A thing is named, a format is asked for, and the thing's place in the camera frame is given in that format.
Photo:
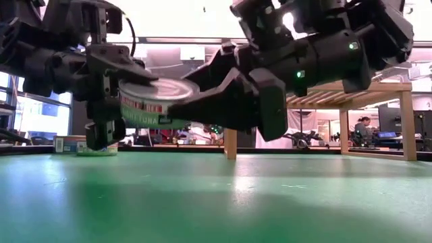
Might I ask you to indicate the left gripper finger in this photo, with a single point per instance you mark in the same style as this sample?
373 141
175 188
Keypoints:
101 135
121 67

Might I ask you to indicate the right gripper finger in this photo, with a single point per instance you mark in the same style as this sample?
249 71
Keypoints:
222 108
219 67

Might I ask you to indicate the silver-lid tuna can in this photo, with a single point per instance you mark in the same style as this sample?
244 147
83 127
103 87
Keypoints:
81 151
145 108

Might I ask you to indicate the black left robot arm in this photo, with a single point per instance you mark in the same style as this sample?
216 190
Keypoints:
40 64

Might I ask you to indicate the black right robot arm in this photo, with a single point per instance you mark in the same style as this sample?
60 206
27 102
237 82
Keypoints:
337 57

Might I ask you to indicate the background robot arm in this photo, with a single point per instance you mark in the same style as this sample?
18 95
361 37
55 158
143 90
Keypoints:
300 139

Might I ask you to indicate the gold-lid seafood can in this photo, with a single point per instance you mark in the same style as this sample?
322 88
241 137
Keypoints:
67 144

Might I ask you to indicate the wooden slatted shelf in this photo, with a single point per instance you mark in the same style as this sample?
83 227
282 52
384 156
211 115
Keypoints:
408 128

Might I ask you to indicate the person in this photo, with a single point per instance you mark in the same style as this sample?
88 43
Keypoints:
362 130

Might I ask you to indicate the green table mat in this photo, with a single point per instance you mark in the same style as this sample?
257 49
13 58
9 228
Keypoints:
216 202

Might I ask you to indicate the black background monitor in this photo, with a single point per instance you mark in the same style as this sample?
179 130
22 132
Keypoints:
388 116

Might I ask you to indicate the black aluminium table frame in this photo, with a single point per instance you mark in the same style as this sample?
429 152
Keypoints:
287 150

